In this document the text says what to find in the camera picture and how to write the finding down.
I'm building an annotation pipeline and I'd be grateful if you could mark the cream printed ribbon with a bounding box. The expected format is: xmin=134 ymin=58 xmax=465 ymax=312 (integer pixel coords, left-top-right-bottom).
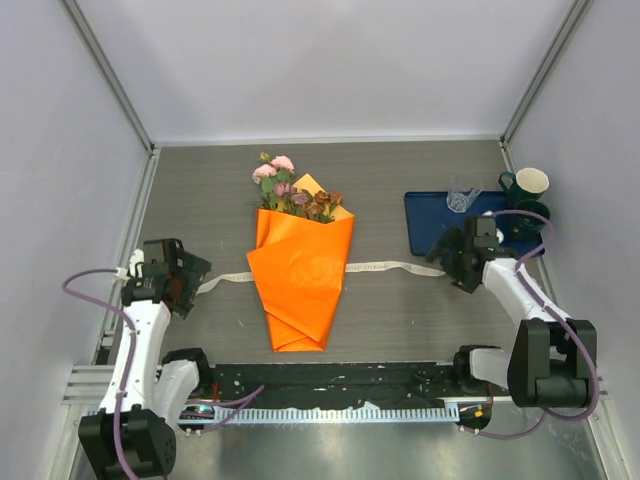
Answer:
xmin=197 ymin=260 xmax=445 ymax=295

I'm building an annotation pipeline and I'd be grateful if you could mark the orange wrapping paper sheet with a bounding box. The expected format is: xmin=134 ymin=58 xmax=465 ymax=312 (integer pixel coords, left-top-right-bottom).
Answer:
xmin=247 ymin=174 xmax=355 ymax=353

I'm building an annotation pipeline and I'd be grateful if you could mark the pink fake flower stem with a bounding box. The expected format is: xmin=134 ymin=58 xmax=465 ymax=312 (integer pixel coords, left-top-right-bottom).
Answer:
xmin=272 ymin=182 xmax=311 ymax=217
xmin=252 ymin=152 xmax=295 ymax=212

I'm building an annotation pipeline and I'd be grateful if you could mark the orange fake flower stem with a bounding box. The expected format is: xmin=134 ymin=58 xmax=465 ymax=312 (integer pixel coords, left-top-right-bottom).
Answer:
xmin=304 ymin=190 xmax=344 ymax=224

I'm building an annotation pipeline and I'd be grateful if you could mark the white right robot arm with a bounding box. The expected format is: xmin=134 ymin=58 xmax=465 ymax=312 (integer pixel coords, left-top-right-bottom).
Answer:
xmin=426 ymin=215 xmax=599 ymax=419

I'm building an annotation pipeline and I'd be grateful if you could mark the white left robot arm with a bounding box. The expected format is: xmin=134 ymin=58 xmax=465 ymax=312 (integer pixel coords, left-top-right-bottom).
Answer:
xmin=78 ymin=238 xmax=213 ymax=479

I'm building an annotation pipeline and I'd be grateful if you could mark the blue plastic tray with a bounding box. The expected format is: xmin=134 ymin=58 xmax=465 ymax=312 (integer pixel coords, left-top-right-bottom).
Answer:
xmin=403 ymin=190 xmax=546 ymax=259

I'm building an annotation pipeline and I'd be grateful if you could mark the clear plastic cup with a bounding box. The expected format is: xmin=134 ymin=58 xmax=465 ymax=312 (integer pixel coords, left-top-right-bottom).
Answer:
xmin=446 ymin=175 xmax=483 ymax=213

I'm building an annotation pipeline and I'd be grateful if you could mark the dark green mug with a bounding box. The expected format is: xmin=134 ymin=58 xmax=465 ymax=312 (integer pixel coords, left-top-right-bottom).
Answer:
xmin=509 ymin=199 xmax=551 ymax=240

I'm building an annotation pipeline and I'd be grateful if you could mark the green mug white interior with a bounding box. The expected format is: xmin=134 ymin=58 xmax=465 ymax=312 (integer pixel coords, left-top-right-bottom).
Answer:
xmin=498 ymin=167 xmax=550 ymax=208

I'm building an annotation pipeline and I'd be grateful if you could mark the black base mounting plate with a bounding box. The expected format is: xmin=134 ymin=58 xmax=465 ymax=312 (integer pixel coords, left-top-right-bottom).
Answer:
xmin=209 ymin=362 xmax=512 ymax=409

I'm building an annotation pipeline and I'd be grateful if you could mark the aluminium front rail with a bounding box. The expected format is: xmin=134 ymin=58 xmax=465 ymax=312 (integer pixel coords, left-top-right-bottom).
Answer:
xmin=62 ymin=359 xmax=610 ymax=426

